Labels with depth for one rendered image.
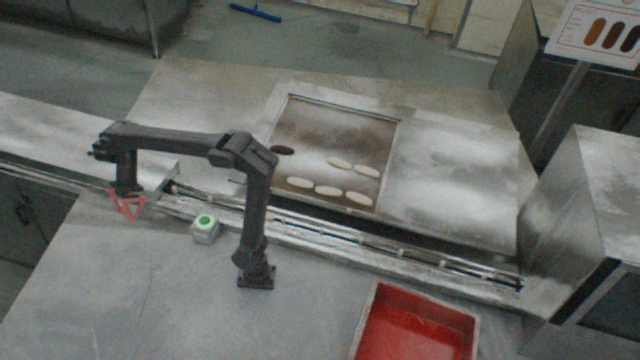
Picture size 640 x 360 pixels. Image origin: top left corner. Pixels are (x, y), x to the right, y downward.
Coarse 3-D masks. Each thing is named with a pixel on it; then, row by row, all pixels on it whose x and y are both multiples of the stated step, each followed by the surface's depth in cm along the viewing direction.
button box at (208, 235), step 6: (198, 216) 149; (216, 222) 148; (192, 228) 146; (198, 228) 145; (204, 228) 145; (210, 228) 145; (216, 228) 150; (222, 228) 154; (192, 234) 148; (198, 234) 147; (204, 234) 146; (210, 234) 146; (216, 234) 151; (198, 240) 149; (204, 240) 148; (210, 240) 148
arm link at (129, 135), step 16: (112, 128) 119; (128, 128) 117; (144, 128) 116; (160, 128) 116; (128, 144) 117; (144, 144) 116; (160, 144) 114; (176, 144) 111; (192, 144) 109; (208, 144) 107; (224, 144) 109; (224, 160) 104
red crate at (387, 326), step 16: (384, 304) 139; (368, 320) 135; (384, 320) 135; (400, 320) 136; (416, 320) 136; (368, 336) 131; (384, 336) 131; (400, 336) 132; (416, 336) 132; (432, 336) 133; (448, 336) 133; (368, 352) 127; (384, 352) 128; (400, 352) 128; (416, 352) 129; (432, 352) 129; (448, 352) 130
